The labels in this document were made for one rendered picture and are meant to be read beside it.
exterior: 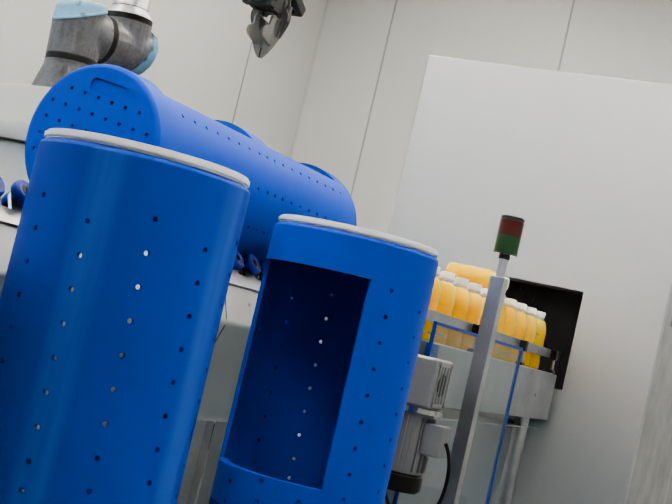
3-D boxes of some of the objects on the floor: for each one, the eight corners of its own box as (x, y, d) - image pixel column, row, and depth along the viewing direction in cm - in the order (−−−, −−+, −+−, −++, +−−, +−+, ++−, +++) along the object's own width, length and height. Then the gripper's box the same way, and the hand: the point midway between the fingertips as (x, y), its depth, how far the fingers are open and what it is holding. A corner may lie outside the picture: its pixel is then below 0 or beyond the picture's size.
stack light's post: (394, 700, 315) (490, 274, 322) (400, 697, 319) (494, 277, 326) (408, 705, 314) (504, 277, 321) (414, 703, 317) (509, 279, 324)
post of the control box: (143, 629, 327) (232, 256, 333) (152, 627, 331) (240, 258, 337) (156, 634, 325) (245, 259, 332) (164, 632, 329) (252, 261, 335)
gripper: (250, -51, 264) (226, 46, 262) (287, -48, 260) (264, 51, 258) (268, -36, 271) (246, 58, 270) (305, -33, 267) (282, 63, 266)
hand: (262, 53), depth 267 cm, fingers closed
